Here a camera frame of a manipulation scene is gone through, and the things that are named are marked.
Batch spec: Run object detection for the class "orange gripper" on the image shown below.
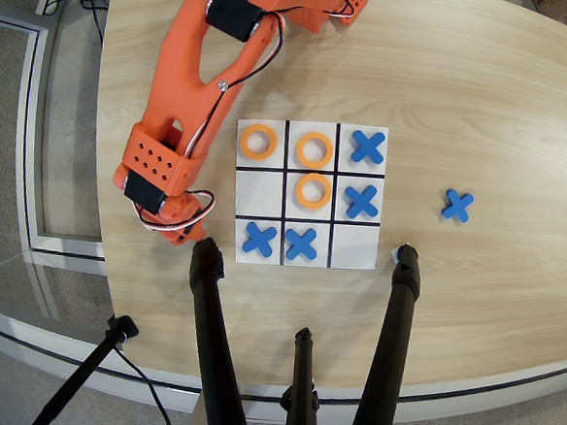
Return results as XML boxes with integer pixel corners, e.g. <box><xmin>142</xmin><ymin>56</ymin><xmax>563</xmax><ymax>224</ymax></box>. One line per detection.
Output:
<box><xmin>156</xmin><ymin>191</ymin><xmax>210</xmax><ymax>249</ymax></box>

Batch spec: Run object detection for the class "blue foam cross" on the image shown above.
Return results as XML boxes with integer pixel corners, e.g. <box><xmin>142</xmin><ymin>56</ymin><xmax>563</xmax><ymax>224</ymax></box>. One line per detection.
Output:
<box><xmin>350</xmin><ymin>130</ymin><xmax>386</xmax><ymax>166</ymax></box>
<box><xmin>440</xmin><ymin>187</ymin><xmax>476</xmax><ymax>225</ymax></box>
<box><xmin>283</xmin><ymin>226</ymin><xmax>320</xmax><ymax>263</ymax></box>
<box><xmin>241</xmin><ymin>220</ymin><xmax>280</xmax><ymax>260</ymax></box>
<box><xmin>343</xmin><ymin>182</ymin><xmax>382</xmax><ymax>221</ymax></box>

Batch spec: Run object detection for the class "white tic-tac-toe board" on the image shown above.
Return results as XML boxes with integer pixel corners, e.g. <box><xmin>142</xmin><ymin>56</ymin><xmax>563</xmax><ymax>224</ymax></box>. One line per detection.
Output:
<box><xmin>227</xmin><ymin>116</ymin><xmax>390</xmax><ymax>274</ymax></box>

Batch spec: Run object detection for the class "thick black tripod leg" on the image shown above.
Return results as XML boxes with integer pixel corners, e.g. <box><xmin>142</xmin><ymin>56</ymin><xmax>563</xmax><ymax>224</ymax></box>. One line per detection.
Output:
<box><xmin>345</xmin><ymin>241</ymin><xmax>425</xmax><ymax>425</ymax></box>
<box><xmin>178</xmin><ymin>236</ymin><xmax>267</xmax><ymax>425</ymax></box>

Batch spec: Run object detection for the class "black stand pole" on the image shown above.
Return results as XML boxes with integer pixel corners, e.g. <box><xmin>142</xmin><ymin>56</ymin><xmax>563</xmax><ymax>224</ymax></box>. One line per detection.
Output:
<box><xmin>28</xmin><ymin>309</ymin><xmax>141</xmax><ymax>425</ymax></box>

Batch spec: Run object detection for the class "thin black tripod leg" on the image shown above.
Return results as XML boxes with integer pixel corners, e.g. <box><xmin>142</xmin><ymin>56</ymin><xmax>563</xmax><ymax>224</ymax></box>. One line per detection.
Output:
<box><xmin>278</xmin><ymin>325</ymin><xmax>328</xmax><ymax>425</ymax></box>

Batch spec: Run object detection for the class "small white paper tag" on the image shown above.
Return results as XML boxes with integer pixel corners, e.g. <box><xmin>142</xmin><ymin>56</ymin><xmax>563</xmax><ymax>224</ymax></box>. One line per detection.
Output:
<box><xmin>389</xmin><ymin>243</ymin><xmax>412</xmax><ymax>266</ymax></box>

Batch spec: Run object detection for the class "orange foam ring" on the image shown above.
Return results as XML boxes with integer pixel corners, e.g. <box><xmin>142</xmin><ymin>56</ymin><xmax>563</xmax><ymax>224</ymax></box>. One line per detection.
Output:
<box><xmin>238</xmin><ymin>122</ymin><xmax>281</xmax><ymax>163</ymax></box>
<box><xmin>294</xmin><ymin>130</ymin><xmax>337</xmax><ymax>172</ymax></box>
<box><xmin>292</xmin><ymin>171</ymin><xmax>335</xmax><ymax>212</ymax></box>

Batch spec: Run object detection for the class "black stand cable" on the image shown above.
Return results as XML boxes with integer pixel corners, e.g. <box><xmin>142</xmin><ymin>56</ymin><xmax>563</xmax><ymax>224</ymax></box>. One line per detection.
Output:
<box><xmin>107</xmin><ymin>345</ymin><xmax>178</xmax><ymax>425</ymax></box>

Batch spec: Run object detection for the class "white metal floor frame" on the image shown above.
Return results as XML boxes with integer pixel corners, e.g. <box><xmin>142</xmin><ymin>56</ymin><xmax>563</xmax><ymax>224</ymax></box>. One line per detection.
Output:
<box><xmin>0</xmin><ymin>0</ymin><xmax>124</xmax><ymax>262</ymax></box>

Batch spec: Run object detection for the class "black camera tripod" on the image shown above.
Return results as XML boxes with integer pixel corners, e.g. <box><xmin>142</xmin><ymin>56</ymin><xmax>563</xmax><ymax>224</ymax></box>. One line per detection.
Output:
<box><xmin>0</xmin><ymin>299</ymin><xmax>567</xmax><ymax>425</ymax></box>

